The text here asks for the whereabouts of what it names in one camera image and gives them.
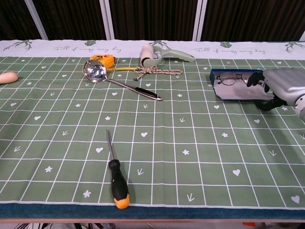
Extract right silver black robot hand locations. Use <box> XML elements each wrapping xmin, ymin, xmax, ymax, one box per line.
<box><xmin>246</xmin><ymin>68</ymin><xmax>305</xmax><ymax>112</ymax></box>

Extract blue glasses case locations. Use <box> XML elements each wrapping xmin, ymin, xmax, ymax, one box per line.
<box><xmin>209</xmin><ymin>69</ymin><xmax>275</xmax><ymax>102</ymax></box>

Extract thin-framed eyeglasses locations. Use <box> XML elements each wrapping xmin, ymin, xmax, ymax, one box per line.
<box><xmin>215</xmin><ymin>72</ymin><xmax>251</xmax><ymax>86</ymax></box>

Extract pale green lint roller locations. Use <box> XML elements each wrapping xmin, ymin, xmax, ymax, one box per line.
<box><xmin>139</xmin><ymin>44</ymin><xmax>196</xmax><ymax>67</ymax></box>

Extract green grid tablecloth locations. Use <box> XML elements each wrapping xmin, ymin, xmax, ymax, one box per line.
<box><xmin>0</xmin><ymin>39</ymin><xmax>305</xmax><ymax>210</ymax></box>

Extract yellow tape measure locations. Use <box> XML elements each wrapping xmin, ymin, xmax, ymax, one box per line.
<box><xmin>90</xmin><ymin>54</ymin><xmax>140</xmax><ymax>72</ymax></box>

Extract black orange screwdriver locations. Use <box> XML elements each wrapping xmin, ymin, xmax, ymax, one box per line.
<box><xmin>106</xmin><ymin>129</ymin><xmax>131</xmax><ymax>210</ymax></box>

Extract beige rounded object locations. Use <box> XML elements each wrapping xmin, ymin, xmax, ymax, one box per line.
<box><xmin>0</xmin><ymin>72</ymin><xmax>19</xmax><ymax>84</ymax></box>

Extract braided beige rope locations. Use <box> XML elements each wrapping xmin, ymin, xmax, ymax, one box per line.
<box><xmin>133</xmin><ymin>66</ymin><xmax>183</xmax><ymax>81</ymax></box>

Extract steel ladle black handle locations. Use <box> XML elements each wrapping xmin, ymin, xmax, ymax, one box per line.
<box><xmin>82</xmin><ymin>60</ymin><xmax>164</xmax><ymax>102</ymax></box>

